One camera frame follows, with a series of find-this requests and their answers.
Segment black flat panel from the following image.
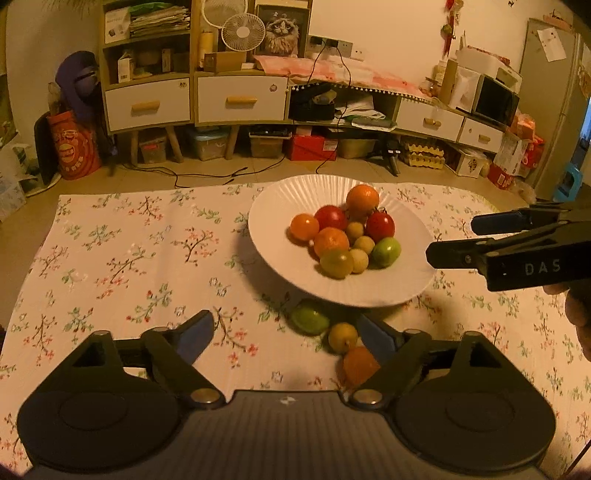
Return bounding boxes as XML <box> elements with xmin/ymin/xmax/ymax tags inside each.
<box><xmin>34</xmin><ymin>113</ymin><xmax>61</xmax><ymax>185</ymax></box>

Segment red printed bag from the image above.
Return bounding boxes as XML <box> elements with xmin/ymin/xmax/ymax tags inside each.
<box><xmin>46</xmin><ymin>110</ymin><xmax>102</xmax><ymax>181</ymax></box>

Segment white ribbed plate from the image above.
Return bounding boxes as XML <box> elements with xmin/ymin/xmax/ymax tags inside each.
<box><xmin>248</xmin><ymin>174</ymin><xmax>437</xmax><ymax>308</ymax></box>

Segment low wooden cabinet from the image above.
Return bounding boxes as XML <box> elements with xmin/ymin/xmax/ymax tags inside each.
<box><xmin>286</xmin><ymin>78</ymin><xmax>506</xmax><ymax>155</ymax></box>

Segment yellow green tomato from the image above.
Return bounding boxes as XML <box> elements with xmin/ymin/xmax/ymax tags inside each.
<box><xmin>320</xmin><ymin>248</ymin><xmax>355</xmax><ymax>280</ymax></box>

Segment white paper note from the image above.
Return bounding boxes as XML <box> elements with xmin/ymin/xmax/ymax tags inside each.
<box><xmin>537</xmin><ymin>27</ymin><xmax>568</xmax><ymax>63</ymax></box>

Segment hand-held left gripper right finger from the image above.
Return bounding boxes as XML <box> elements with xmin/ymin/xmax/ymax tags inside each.
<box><xmin>348</xmin><ymin>314</ymin><xmax>548</xmax><ymax>409</ymax></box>

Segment blue stool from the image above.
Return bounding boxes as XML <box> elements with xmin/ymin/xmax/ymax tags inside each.
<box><xmin>554</xmin><ymin>161</ymin><xmax>583</xmax><ymax>201</ymax></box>

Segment white paper pile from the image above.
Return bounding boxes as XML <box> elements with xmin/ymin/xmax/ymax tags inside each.
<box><xmin>337</xmin><ymin>97</ymin><xmax>398</xmax><ymax>130</ymax></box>

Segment framed cat picture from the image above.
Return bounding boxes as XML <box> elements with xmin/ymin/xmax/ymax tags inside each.
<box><xmin>255</xmin><ymin>4</ymin><xmax>309</xmax><ymax>58</ymax></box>

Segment short wooden drawer cabinet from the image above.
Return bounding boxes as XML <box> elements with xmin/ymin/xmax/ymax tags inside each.
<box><xmin>194</xmin><ymin>69</ymin><xmax>289</xmax><ymax>160</ymax></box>

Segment wall power outlet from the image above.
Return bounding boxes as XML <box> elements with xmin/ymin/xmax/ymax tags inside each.
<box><xmin>308</xmin><ymin>36</ymin><xmax>354</xmax><ymax>58</ymax></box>

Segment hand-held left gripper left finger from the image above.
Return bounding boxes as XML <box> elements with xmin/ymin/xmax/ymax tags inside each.
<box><xmin>28</xmin><ymin>310</ymin><xmax>223</xmax><ymax>408</ymax></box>

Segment red cardboard packages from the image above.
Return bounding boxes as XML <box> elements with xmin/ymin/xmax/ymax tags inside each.
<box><xmin>489</xmin><ymin>113</ymin><xmax>543</xmax><ymax>190</ymax></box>

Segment red hanging ornament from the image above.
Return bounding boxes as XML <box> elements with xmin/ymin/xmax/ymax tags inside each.
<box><xmin>441</xmin><ymin>0</ymin><xmax>462</xmax><ymax>56</ymax></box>

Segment stack of papers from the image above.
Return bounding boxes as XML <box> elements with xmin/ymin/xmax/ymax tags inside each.
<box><xmin>129</xmin><ymin>4</ymin><xmax>191</xmax><ymax>38</ymax></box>

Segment white desk fan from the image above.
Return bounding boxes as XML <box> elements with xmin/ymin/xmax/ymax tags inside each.
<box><xmin>222</xmin><ymin>13</ymin><xmax>266</xmax><ymax>65</ymax></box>
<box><xmin>203</xmin><ymin>0</ymin><xmax>250</xmax><ymax>24</ymax></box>

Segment floral tissue box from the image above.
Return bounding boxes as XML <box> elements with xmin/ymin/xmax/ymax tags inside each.
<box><xmin>0</xmin><ymin>178</ymin><xmax>26</xmax><ymax>222</ymax></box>

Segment black tripod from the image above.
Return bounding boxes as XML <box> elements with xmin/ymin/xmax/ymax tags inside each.
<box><xmin>369</xmin><ymin>141</ymin><xmax>402</xmax><ymax>176</ymax></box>

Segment red tomato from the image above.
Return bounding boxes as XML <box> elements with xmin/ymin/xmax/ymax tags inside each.
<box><xmin>366</xmin><ymin>210</ymin><xmax>396</xmax><ymax>243</ymax></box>
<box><xmin>314</xmin><ymin>205</ymin><xmax>348</xmax><ymax>233</ymax></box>

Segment cardboard box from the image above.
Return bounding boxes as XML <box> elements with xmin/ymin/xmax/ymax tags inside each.
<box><xmin>203</xmin><ymin>51</ymin><xmax>247</xmax><ymax>72</ymax></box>

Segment orange tangerine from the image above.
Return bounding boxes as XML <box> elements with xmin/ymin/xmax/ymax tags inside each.
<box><xmin>342</xmin><ymin>346</ymin><xmax>382</xmax><ymax>387</ymax></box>
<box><xmin>346</xmin><ymin>184</ymin><xmax>380</xmax><ymax>217</ymax></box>
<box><xmin>314</xmin><ymin>227</ymin><xmax>350</xmax><ymax>259</ymax></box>

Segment orange tomato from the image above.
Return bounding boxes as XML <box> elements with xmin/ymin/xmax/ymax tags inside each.
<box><xmin>290</xmin><ymin>213</ymin><xmax>321</xmax><ymax>243</ymax></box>

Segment black floor cable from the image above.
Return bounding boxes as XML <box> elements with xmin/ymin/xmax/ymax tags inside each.
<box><xmin>111</xmin><ymin>159</ymin><xmax>252</xmax><ymax>188</ymax></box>

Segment purple fabric item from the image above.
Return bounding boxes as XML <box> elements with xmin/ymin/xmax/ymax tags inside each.
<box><xmin>55</xmin><ymin>51</ymin><xmax>100</xmax><ymax>121</ymax></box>

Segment egg cartons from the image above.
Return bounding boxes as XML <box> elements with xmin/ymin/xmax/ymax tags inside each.
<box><xmin>399</xmin><ymin>141</ymin><xmax>446</xmax><ymax>168</ymax></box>

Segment white printed carton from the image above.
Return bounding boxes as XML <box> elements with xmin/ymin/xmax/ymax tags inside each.
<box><xmin>457</xmin><ymin>150</ymin><xmax>490</xmax><ymax>178</ymax></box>

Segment black microwave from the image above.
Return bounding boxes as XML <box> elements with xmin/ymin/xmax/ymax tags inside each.
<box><xmin>471</xmin><ymin>75</ymin><xmax>520</xmax><ymax>127</ymax></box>

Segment white drawer with wooden handle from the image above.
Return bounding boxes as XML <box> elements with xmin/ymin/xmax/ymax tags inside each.
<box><xmin>397</xmin><ymin>99</ymin><xmax>465</xmax><ymax>141</ymax></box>
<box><xmin>198</xmin><ymin>75</ymin><xmax>288</xmax><ymax>124</ymax></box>
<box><xmin>458</xmin><ymin>117</ymin><xmax>504</xmax><ymax>153</ymax></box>
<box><xmin>104</xmin><ymin>78</ymin><xmax>191</xmax><ymax>132</ymax></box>

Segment clear storage box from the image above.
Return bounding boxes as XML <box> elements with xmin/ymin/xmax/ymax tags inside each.
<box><xmin>188</xmin><ymin>129</ymin><xmax>229</xmax><ymax>161</ymax></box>
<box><xmin>249</xmin><ymin>131</ymin><xmax>293</xmax><ymax>159</ymax></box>
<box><xmin>139</xmin><ymin>134</ymin><xmax>168</xmax><ymax>164</ymax></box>

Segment grey refrigerator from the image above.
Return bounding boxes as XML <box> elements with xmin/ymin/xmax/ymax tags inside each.
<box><xmin>517</xmin><ymin>18</ymin><xmax>591</xmax><ymax>201</ymax></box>

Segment person's right hand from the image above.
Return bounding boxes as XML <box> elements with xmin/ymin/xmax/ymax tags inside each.
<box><xmin>544</xmin><ymin>284</ymin><xmax>591</xmax><ymax>363</ymax></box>

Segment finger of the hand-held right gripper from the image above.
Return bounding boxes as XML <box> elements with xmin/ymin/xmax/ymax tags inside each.
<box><xmin>471</xmin><ymin>205</ymin><xmax>573</xmax><ymax>234</ymax></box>
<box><xmin>426</xmin><ymin>237</ymin><xmax>497</xmax><ymax>273</ymax></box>

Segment floral tablecloth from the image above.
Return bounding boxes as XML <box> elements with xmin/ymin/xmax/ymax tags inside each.
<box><xmin>0</xmin><ymin>182</ymin><xmax>591</xmax><ymax>476</ymax></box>

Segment tall wooden shelf cabinet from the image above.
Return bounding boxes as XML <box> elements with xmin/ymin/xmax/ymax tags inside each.
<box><xmin>99</xmin><ymin>0</ymin><xmax>197</xmax><ymax>164</ymax></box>

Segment red box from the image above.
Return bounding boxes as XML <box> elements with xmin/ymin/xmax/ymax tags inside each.
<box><xmin>284</xmin><ymin>134</ymin><xmax>338</xmax><ymax>161</ymax></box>

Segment pink floral cloth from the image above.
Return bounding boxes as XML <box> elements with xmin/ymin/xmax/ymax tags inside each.
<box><xmin>254</xmin><ymin>54</ymin><xmax>439</xmax><ymax>100</ymax></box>

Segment white plastic bag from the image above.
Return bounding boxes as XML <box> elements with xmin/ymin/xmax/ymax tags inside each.
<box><xmin>0</xmin><ymin>143</ymin><xmax>35</xmax><ymax>183</ymax></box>

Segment beige storage box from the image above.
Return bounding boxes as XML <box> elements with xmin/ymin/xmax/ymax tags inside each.
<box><xmin>337</xmin><ymin>137</ymin><xmax>377</xmax><ymax>159</ymax></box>

